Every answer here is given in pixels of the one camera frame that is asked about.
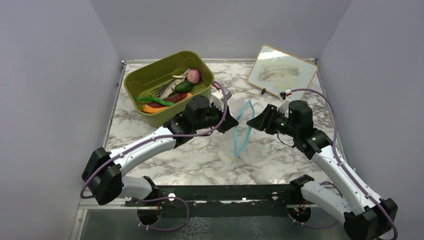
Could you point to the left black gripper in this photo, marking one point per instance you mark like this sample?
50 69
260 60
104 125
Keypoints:
231 123

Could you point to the orange squash slice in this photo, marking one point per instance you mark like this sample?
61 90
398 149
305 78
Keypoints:
149 110

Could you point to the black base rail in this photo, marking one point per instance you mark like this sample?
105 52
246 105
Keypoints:
215 201

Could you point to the purple red onion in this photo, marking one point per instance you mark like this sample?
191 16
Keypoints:
193 76

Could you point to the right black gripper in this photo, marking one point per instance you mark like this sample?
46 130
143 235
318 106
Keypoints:
264 121

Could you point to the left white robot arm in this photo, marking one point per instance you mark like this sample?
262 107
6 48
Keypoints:
105 174

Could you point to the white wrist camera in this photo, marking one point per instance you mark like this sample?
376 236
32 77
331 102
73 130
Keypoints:
217 97
285 97

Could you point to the white garlic piece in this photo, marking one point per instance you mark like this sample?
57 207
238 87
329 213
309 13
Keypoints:
182 76

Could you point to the green chili pepper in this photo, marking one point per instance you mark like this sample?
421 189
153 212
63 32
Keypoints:
154 99

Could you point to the olive green plastic bin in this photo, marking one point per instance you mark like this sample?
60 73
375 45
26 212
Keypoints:
147 81

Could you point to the red meat slice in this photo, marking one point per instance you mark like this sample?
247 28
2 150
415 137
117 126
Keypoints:
174 98

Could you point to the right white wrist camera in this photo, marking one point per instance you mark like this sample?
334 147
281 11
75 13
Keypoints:
285 97

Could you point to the dark green avocado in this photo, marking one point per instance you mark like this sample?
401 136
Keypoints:
184 87

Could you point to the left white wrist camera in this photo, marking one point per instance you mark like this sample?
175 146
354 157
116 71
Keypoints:
217 97

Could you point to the silver toy fish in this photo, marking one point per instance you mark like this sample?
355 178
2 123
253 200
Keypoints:
167 89

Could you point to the wood framed whiteboard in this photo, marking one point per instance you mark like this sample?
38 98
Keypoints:
276 71

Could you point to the clear zip top bag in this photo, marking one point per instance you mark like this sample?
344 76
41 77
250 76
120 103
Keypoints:
245 111

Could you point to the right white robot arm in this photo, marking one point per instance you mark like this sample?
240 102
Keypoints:
364 214

